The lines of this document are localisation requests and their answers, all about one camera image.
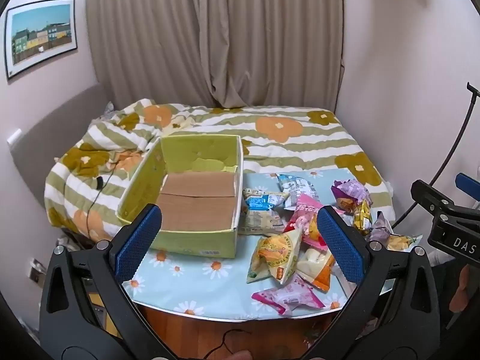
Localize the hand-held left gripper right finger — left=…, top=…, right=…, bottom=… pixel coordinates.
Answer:
left=300, top=205, right=441, bottom=360

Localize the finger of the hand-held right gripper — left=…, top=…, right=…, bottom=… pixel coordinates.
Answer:
left=455, top=173, right=480, bottom=197
left=410, top=180, right=456, bottom=214

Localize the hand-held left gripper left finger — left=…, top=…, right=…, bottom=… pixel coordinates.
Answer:
left=39, top=203, right=177, bottom=360

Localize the orange and cream snack packet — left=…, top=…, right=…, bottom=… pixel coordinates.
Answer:
left=294, top=245, right=336, bottom=293

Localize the green cardboard box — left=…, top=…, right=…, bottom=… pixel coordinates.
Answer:
left=117, top=134, right=245, bottom=259

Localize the pale pink snack packet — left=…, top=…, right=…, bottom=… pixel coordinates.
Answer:
left=251, top=274, right=327, bottom=316

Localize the person's right hand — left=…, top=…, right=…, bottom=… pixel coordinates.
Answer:
left=450, top=262, right=474, bottom=314

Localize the yellow and purple snack packet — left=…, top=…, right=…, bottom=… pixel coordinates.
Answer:
left=352, top=200, right=376, bottom=235

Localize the pink and yellow snack packet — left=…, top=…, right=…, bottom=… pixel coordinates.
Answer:
left=283, top=194, right=327, bottom=250

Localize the yellow edged snack packet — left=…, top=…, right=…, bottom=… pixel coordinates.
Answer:
left=245, top=228, right=304, bottom=285

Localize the light blue daisy tablecloth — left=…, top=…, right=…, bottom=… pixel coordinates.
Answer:
left=122, top=169, right=398, bottom=321

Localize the white and blue snack packet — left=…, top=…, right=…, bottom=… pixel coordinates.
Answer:
left=277, top=173, right=319, bottom=211

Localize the white and blue bread packet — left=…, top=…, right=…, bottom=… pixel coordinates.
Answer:
left=240, top=187, right=290, bottom=237

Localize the green striped floral blanket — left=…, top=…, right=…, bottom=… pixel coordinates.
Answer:
left=44, top=98, right=394, bottom=241

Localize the beige pleated curtain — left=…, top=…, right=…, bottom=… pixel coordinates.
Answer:
left=85, top=0, right=345, bottom=109

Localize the black curved cable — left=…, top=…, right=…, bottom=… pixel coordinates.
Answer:
left=392, top=82, right=480, bottom=229

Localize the black clip microphone with cable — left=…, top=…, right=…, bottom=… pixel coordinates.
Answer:
left=84, top=150, right=130, bottom=241

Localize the framed wall picture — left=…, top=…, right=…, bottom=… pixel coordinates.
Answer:
left=4, top=0, right=78, bottom=81

